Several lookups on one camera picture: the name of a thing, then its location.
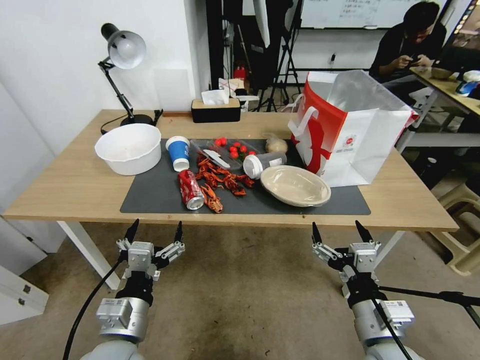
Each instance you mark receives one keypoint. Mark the beige plastic stool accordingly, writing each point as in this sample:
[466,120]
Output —
[463,228]

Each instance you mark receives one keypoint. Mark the grey bottle with white lid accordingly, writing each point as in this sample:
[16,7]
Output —
[268,161]

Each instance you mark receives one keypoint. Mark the beige takeout box clear lid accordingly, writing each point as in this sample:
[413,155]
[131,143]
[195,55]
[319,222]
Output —
[294,185]

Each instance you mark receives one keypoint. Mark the blue paper cup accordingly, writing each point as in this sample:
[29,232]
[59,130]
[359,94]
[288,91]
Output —
[179,152]

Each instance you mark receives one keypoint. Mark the beige bowl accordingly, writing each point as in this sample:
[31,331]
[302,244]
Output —
[441,73]

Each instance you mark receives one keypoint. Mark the white and blue container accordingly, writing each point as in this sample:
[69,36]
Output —
[468,84]

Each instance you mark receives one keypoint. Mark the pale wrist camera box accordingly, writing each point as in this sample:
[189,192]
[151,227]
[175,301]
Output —
[141,255]
[362,255]

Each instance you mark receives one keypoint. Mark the white tissue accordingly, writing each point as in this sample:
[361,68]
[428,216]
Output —
[214,96]

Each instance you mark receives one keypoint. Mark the black stand leg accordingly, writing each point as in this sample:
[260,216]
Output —
[431,294]

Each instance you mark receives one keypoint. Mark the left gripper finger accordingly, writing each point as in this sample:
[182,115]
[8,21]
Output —
[179,234]
[132,234]

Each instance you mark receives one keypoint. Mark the person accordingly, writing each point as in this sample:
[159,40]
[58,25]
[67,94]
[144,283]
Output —
[397,41]

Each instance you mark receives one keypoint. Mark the white plastic utensil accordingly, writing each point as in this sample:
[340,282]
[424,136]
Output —
[216,157]

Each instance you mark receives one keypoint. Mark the cardboard box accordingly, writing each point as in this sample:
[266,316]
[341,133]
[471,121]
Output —
[234,85]

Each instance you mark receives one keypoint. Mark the clear plastic tray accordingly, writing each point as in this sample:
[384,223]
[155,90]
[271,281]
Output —
[210,147]

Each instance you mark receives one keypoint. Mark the white cabinet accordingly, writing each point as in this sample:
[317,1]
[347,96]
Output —
[18,277]

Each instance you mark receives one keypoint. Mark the crushed red soda can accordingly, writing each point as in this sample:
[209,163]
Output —
[190,189]

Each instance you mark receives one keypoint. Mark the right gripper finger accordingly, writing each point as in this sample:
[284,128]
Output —
[363,231]
[316,234]

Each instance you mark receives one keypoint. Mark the black tripod stand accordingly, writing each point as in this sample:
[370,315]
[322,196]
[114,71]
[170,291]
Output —
[287,56]

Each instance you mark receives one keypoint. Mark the dark grey table mat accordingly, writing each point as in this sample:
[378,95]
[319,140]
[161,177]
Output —
[157,195]

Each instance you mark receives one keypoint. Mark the clear bag of bread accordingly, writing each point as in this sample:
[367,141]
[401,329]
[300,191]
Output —
[276,144]

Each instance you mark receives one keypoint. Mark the large white plastic bowl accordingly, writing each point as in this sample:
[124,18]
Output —
[129,146]

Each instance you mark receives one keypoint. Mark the black tissue box wooden lid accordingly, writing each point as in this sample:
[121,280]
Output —
[215,111]

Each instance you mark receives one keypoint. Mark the red crayfish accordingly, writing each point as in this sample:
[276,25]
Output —
[205,167]
[225,180]
[213,202]
[243,183]

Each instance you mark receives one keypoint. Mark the red and white delivery bag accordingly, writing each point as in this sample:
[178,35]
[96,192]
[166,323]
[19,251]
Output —
[356,146]

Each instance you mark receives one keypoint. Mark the wooden table with white legs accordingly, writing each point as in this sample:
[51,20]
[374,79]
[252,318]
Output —
[75,180]

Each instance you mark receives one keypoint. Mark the wooden side table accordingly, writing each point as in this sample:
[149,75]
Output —
[442,112]

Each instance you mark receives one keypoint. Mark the black desk lamp silver shade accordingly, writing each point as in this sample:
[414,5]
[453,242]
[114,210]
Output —
[127,47]

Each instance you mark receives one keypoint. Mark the whiteboard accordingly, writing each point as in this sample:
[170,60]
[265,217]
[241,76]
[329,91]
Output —
[337,13]

